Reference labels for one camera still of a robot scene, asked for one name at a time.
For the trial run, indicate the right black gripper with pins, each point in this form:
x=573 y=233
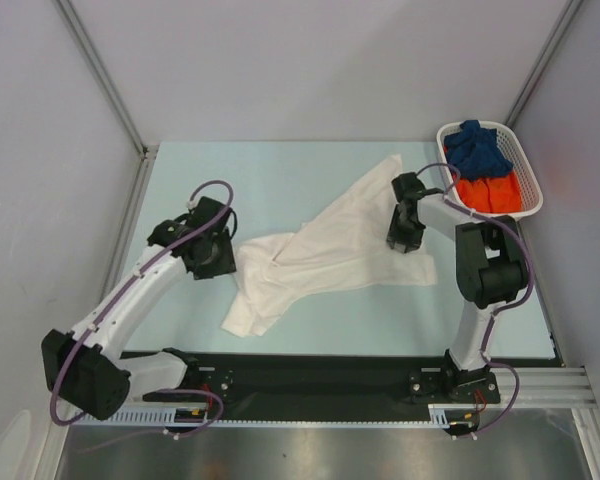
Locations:
x=404 y=240

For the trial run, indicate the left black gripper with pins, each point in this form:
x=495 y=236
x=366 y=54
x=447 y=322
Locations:
x=226 y=264

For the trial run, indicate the white t shirt red print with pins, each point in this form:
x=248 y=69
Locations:
x=343 y=248

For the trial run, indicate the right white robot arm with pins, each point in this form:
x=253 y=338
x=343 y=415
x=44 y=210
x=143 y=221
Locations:
x=493 y=274

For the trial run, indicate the orange t shirt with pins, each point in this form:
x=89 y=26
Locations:
x=494 y=195

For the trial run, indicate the blue t shirt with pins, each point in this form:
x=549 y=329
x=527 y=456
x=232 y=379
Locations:
x=474 y=152

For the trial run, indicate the white plastic basket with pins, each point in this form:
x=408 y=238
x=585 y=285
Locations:
x=509 y=145

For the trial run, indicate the left white cable duct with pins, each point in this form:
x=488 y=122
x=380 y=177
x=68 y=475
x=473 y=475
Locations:
x=147 y=416

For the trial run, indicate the white cable duct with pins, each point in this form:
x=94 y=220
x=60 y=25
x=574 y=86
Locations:
x=448 y=415
x=147 y=416

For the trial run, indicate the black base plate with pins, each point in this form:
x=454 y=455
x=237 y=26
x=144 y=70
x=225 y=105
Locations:
x=328 y=409

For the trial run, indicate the right white cable duct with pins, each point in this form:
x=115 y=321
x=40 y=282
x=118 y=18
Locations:
x=448 y=415

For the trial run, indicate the aluminium front rail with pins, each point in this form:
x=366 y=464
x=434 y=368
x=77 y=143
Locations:
x=545 y=385

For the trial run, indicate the left aluminium frame post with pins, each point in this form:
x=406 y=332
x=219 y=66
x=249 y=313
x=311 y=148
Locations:
x=91 y=56

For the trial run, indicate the aluminium frame post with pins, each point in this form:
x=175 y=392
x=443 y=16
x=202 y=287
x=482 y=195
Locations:
x=558 y=34
x=91 y=56

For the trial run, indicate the right aluminium frame post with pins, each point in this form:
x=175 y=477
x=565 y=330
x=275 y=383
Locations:
x=558 y=34

